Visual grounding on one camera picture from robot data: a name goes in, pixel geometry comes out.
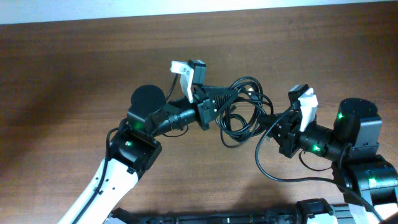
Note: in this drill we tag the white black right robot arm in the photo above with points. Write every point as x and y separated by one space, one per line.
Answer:
367 181

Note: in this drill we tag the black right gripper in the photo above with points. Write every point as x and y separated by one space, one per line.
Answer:
287 135

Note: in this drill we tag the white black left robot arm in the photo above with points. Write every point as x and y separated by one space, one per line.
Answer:
132 148

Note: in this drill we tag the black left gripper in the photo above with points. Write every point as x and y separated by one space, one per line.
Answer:
205 108

